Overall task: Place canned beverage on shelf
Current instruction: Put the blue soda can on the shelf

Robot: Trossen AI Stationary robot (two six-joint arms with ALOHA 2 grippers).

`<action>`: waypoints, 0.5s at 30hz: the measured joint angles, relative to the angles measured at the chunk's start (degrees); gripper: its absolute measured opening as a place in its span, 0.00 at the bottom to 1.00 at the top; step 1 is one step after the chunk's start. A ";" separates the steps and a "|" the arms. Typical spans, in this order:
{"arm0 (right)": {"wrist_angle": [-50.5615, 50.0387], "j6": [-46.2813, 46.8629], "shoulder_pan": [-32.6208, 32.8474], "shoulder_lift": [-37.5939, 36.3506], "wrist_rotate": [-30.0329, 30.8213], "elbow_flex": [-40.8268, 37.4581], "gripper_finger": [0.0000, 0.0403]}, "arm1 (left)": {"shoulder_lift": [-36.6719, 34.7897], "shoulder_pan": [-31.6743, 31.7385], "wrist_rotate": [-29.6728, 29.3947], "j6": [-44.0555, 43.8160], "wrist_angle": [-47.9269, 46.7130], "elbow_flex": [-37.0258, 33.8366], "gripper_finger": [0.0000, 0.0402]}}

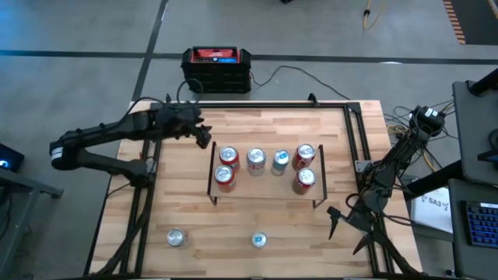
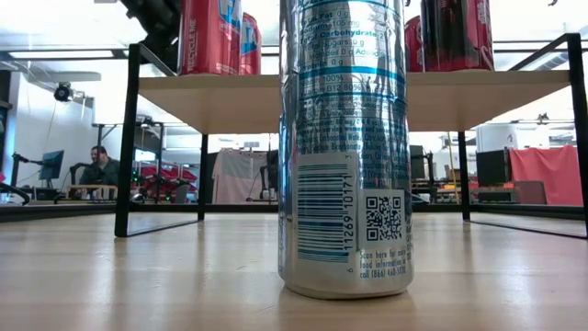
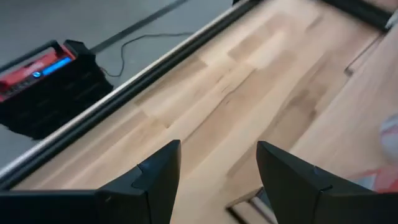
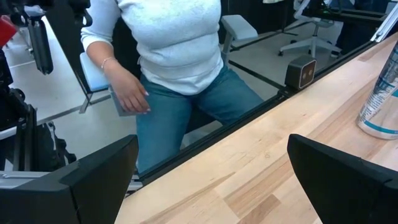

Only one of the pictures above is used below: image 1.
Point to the red Coca-Cola can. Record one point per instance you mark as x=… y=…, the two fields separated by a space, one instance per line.
x=305 y=151
x=306 y=177

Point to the grey metal workbench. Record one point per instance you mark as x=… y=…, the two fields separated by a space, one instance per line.
x=23 y=183

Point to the grey desk top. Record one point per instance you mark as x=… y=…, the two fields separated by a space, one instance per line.
x=470 y=128

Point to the black mat with orange stripe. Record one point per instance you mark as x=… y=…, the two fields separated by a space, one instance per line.
x=478 y=23

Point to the grey metal bracket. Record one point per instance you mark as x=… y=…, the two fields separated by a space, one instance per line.
x=360 y=166

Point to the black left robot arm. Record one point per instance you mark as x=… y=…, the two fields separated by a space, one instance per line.
x=101 y=134

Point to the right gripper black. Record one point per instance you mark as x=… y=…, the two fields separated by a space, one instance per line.
x=360 y=221

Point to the white paper sign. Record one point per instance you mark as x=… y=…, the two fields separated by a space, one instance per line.
x=432 y=214

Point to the red-orange Fanta can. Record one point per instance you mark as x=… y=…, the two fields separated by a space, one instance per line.
x=224 y=175
x=229 y=155

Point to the slim silver blue drink can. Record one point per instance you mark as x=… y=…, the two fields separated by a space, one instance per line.
x=259 y=239
x=281 y=157

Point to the wooden shelf with black legs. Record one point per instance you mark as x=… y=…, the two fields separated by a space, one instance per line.
x=257 y=190

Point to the black metal table frame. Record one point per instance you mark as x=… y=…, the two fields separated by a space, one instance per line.
x=253 y=105

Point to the silver soda can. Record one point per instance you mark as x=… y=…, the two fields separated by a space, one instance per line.
x=176 y=236
x=256 y=155

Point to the black computer with blue light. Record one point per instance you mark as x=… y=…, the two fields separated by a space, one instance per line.
x=9 y=157

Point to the red black power station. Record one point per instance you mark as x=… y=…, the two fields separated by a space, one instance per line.
x=216 y=78

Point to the black diagonal support bar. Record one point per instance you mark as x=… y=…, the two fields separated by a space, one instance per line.
x=435 y=179

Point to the black frame clamp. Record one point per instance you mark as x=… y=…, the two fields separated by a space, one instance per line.
x=168 y=98
x=312 y=99

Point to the backlit black keyboard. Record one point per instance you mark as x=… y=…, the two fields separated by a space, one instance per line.
x=482 y=225

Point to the dark grey desk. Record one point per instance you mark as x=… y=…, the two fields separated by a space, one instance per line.
x=457 y=249

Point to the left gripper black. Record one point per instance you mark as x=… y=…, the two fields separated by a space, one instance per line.
x=183 y=118

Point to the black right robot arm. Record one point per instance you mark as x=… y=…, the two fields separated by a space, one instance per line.
x=400 y=155

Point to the black pole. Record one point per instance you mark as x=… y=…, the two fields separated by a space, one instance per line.
x=486 y=83

